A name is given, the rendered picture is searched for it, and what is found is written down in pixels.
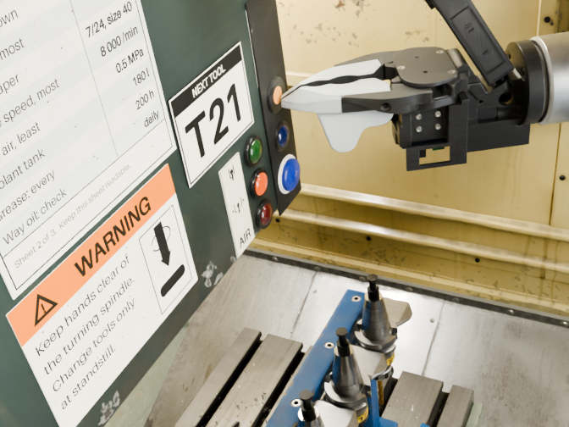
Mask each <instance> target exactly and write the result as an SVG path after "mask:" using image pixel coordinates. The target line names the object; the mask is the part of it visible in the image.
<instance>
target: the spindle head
mask: <svg viewBox="0 0 569 427"><path fill-rule="evenodd" d="M248 1H249V0H141V7H142V11H143V14H144V18H145V21H146V27H147V31H148V35H149V38H150V42H151V45H152V51H153V55H154V58H155V62H156V66H157V72H158V76H159V80H160V83H161V87H162V90H163V96H164V100H165V103H166V107H167V110H168V116H169V120H170V124H171V128H172V132H173V135H174V141H175V145H176V148H177V149H175V150H174V151H173V152H172V153H171V154H170V155H169V156H168V157H167V158H166V159H165V160H163V161H162V162H161V163H160V164H159V165H158V166H157V167H156V168H155V169H154V170H153V171H152V172H151V173H150V174H149V175H148V176H147V177H146V178H145V179H144V180H143V181H142V182H141V183H139V184H138V185H137V186H136V187H135V188H134V189H133V190H132V191H131V192H130V193H129V194H127V195H126V196H125V197H124V198H123V199H122V200H121V201H120V202H119V203H118V204H117V205H116V206H114V207H113V208H112V209H111V210H110V211H109V212H108V213H107V214H106V215H105V216H104V217H102V218H101V219H100V220H99V221H98V222H97V223H96V224H95V225H94V226H93V227H92V228H90V229H89V230H88V231H87V232H86V233H85V234H84V235H83V236H82V237H81V238H80V239H79V240H78V241H77V242H76V243H75V244H74V245H73V246H72V247H71V248H70V249H69V250H68V251H66V252H65V253H64V254H63V255H62V256H61V257H60V258H59V259H58V260H57V261H56V262H54V263H53V264H52V265H51V266H50V267H49V268H48V269H47V270H46V271H45V272H44V273H42V274H41V275H40V276H39V277H38V278H37V279H36V280H35V281H34V282H33V283H32V284H31V285H29V286H28V287H27V288H26V289H25V290H24V291H23V292H22V293H21V294H20V295H19V296H17V297H16V298H15V299H14V300H13V299H12V297H11V295H10V293H9V291H8V288H7V287H6V285H5V282H4V280H3V277H2V276H1V274H0V427H59V425H58V422H57V420H56V419H55V417H54V415H53V413H52V410H51V408H50V407H49V405H48V402H47V399H46V398H45V396H44V394H43V392H42V390H41V387H40V386H39V384H38V381H37V379H36V377H35V375H34V373H33V371H32V369H31V367H30V365H29V363H28V361H27V358H26V356H25V354H24V352H23V350H22V348H21V346H20V344H19V342H18V340H17V338H16V335H15V333H14V331H13V329H12V327H11V325H10V323H9V322H8V319H7V317H6V314H7V313H8V312H9V311H10V310H12V309H13V308H14V307H15V306H16V305H17V304H18V303H19V302H20V301H21V300H22V299H23V298H24V297H26V296H27V295H28V294H29V293H30V292H31V291H32V290H33V289H34V288H35V287H36V286H37V285H38V284H40V283H41V282H42V281H43V280H44V279H45V278H46V277H47V276H48V275H49V274H50V273H51V272H52V271H53V270H55V269H56V268H57V267H58V266H59V265H60V264H61V263H62V262H63V261H64V260H65V259H66V258H67V257H68V256H69V255H70V254H71V253H72V252H73V251H74V250H75V249H76V248H77V247H78V246H79V245H80V244H82V243H83V242H84V241H85V240H86V239H87V238H88V237H89V236H90V235H91V234H92V233H93V232H94V231H95V230H97V229H98V228H99V227H100V226H101V225H102V224H103V223H104V222H105V221H106V220H107V219H108V218H109V217H111V216H112V215H113V214H114V213H115V212H116V211H117V210H118V209H119V208H120V207H121V206H122V205H123V204H125V203H126V202H127V201H128V200H129V199H130V198H131V197H132V196H133V195H134V194H135V193H136V192H137V191H139V190H140V189H141V188H142V187H143V186H144V185H145V184H146V183H147V182H148V181H149V180H150V179H151V178H152V177H153V176H154V175H155V174H156V173H157V172H158V171H159V170H160V169H161V168H162V167H163V166H164V165H165V164H168V166H169V170H170V174H171V177H172V181H173V184H174V189H175V193H176V197H177V200H178V204H179V207H180V212H181V216H182V219H183V223H184V227H185V233H186V236H187V239H188V242H189V246H190V250H191V256H192V259H193V263H194V265H195V269H196V275H197V279H198V280H197V282H196V283H195V284H194V285H193V286H192V287H191V288H190V289H189V291H188V292H187V293H186V294H185V296H184V297H183V298H182V299H181V300H180V302H179V303H178V304H177V305H176V307H175V308H174V309H173V310H172V312H171V313H170V314H169V315H168V317H167V318H166V319H165V320H164V321H163V322H162V323H161V324H160V325H159V327H158V328H157V329H156V330H155V332H154V333H153V334H152V335H151V337H150V338H149V339H148V340H147V341H146V343H145V344H144V345H143V346H142V348H141V349H140V350H139V352H138V353H137V354H136V355H135V356H134V357H133V358H132V359H131V360H130V362H129V363H128V364H127V365H126V367H125V368H124V369H123V370H122V372H121V373H120V374H119V375H118V377H117V378H116V379H115V380H114V381H113V383H112V384H111V385H110V386H109V387H108V388H107V389H106V390H105V392H104V393H103V394H102V395H101V397H100V398H99V399H98V400H97V402H96V403H95V404H94V405H93V406H92V408H91V409H90V410H89V411H88V413H87V414H86V415H85V416H84V418H83V419H82V420H81V421H80V422H79V423H78V424H77V425H76V427H104V426H105V424H106V423H107V422H108V421H109V420H110V419H111V418H112V416H113V415H114V414H115V412H116V411H117V410H118V409H119V407H120V406H121V405H122V403H123V402H124V401H125V399H126V398H127V397H128V396H129V394H130V393H131V392H132V391H133V390H134V389H135V387H136V386H137V385H138V384H139V382H140V381H141V380H142V378H143V377H144V376H145V374H146V373H147V372H148V370H149V369H150V368H151V367H152V366H153V364H154V363H155V362H156V361H157V360H158V358H159V357H160V356H161V355H162V353H163V352H164V351H165V349H166V348H167V347H168V345H169V344H170V343H171V342H172V340H173V339H174V338H175V337H176V336H177V335H178V334H179V332H180V331H181V330H182V328H183V327H184V326H185V324H186V323H187V322H188V320H189V319H190V318H191V316H192V315H193V314H194V313H195V311H196V310H197V309H198V308H199V307H200V306H201V305H202V303H203V302H204V301H205V299H206V298H207V297H208V295H209V294H210V293H211V292H212V290H213V289H214V288H215V286H216V285H217V284H218V283H219V281H221V279H222V278H223V277H224V276H225V274H226V273H227V272H228V270H229V269H230V268H231V266H232V265H233V264H234V263H235V261H236V260H237V259H238V258H237V257H236V254H235V246H234V242H233V238H232V234H231V229H230V226H229V218H228V214H227V210H226V206H225V201H224V194H223V190H222V186H221V182H220V178H219V173H218V172H219V171H220V170H221V169H222V168H223V167H224V166H225V165H226V164H227V163H228V162H229V161H230V160H231V159H232V157H234V156H235V155H236V154H237V153H239V154H240V162H241V167H242V171H243V176H244V181H245V185H246V194H247V198H248V203H249V208H250V212H251V221H252V225H253V229H254V235H255V236H256V235H257V234H258V232H259V231H260V230H261V229H259V228H258V227H257V223H256V211H257V207H258V205H259V203H260V202H261V201H262V200H263V199H265V198H267V199H270V200H271V202H272V204H273V214H274V212H275V211H276V210H277V209H278V205H277V200H276V195H275V190H274V184H273V174H272V169H271V163H270V158H269V152H268V143H267V137H266V132H265V126H264V121H263V116H262V106H261V100H260V95H259V90H258V86H257V77H256V71H255V65H254V60H253V55H252V50H251V39H250V34H249V29H248V24H247V17H246V6H245V3H247V2H248ZM237 42H240V44H241V49H242V54H243V59H244V65H245V70H246V79H247V85H248V89H249V94H250V99H251V109H252V114H253V119H254V123H253V124H252V125H251V126H250V127H249V128H248V129H247V130H246V131H245V132H244V133H243V134H242V135H241V136H240V137H239V139H238V140H237V141H236V142H235V143H234V144H233V145H232V146H231V147H230V148H229V149H228V150H227V151H226V152H225V153H224V154H223V155H222V156H221V157H220V158H219V159H218V160H217V161H216V162H215V163H214V164H213V165H212V166H211V167H210V168H209V169H208V170H207V171H206V172H205V173H204V174H203V175H202V177H201V178H200V179H199V180H198V181H197V182H196V183H195V184H194V185H193V186H192V187H191V188H188V185H187V182H186V178H185V172H184V168H183V164H182V161H181V157H180V151H179V148H178V144H177V141H176V137H175V133H174V127H173V123H172V120H171V116H170V112H169V109H168V103H167V101H168V100H169V99H170V98H171V97H172V96H173V95H174V94H176V93H177V92H178V91H179V90H181V89H182V88H183V87H184V86H186V85H187V84H188V83H189V82H190V81H192V80H193V79H194V78H195V77H197V76H198V75H199V74H200V73H201V72H202V71H203V70H204V69H206V68H207V67H208V66H209V65H210V64H212V63H213V62H214V61H215V60H217V59H218V58H219V57H220V56H222V55H223V54H224V53H225V52H227V51H228V50H229V49H230V48H231V47H233V46H234V45H235V44H236V43H237ZM252 135H258V136H260V137H261V139H262V144H263V151H262V158H261V161H260V162H259V164H258V165H257V166H256V167H254V168H250V167H248V166H247V165H246V162H245V159H244V149H245V145H246V142H247V140H248V139H249V137H250V136H252ZM258 168H264V169H265V170H266V171H267V173H268V188H267V190H266V193H265V194H264V196H263V197H262V198H261V199H254V198H253V197H252V195H251V192H250V182H251V177H252V175H253V173H254V171H255V170H256V169H258Z"/></svg>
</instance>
